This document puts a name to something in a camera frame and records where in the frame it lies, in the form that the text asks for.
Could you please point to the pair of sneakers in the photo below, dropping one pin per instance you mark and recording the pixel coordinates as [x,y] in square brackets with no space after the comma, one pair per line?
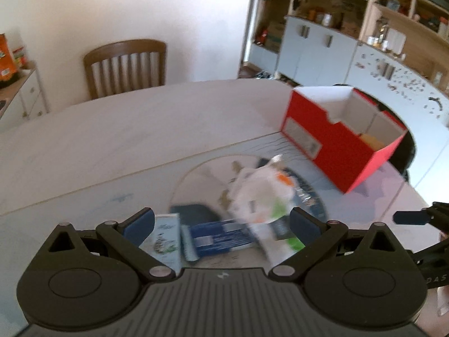
[263,74]

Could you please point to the grey cabinet unit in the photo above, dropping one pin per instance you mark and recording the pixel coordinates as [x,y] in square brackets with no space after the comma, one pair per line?
[315,56]

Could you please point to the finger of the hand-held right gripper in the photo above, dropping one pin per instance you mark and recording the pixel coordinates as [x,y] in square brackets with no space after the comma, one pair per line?
[429,252]
[410,217]

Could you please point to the orange snack bag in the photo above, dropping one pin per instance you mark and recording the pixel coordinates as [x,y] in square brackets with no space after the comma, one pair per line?
[7,59]

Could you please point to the brown wooden chair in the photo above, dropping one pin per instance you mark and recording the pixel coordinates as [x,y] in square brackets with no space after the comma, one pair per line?
[124,66]

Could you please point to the red cardboard box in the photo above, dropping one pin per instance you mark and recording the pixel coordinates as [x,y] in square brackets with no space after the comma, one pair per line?
[336,144]

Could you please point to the tan item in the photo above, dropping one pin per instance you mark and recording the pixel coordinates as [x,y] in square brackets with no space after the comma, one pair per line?
[373,142]

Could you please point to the blue packet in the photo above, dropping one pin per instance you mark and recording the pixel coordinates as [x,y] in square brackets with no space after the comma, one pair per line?
[217,238]

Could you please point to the dark packet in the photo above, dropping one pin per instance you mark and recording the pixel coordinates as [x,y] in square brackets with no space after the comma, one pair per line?
[193,212]

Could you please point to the white desktop table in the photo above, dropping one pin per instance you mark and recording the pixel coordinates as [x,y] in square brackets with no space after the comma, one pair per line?
[140,130]

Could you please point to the white side cabinet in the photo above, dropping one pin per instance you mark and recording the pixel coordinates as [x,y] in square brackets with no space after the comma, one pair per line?
[24,98]

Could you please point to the light blue small carton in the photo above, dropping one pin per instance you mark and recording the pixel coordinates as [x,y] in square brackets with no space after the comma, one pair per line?
[165,238]

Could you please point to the white tissue paper pack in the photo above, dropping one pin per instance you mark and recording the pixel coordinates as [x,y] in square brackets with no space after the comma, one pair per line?
[259,189]

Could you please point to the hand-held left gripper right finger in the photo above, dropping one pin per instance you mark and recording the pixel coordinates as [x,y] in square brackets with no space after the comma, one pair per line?
[303,227]

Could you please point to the black padded jacket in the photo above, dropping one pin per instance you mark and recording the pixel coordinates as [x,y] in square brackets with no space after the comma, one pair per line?
[403,151]

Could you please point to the grey printed table mat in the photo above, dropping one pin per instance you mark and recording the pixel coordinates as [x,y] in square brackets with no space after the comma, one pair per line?
[87,196]

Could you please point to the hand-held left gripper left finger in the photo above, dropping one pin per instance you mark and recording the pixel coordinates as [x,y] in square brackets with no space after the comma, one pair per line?
[140,226]

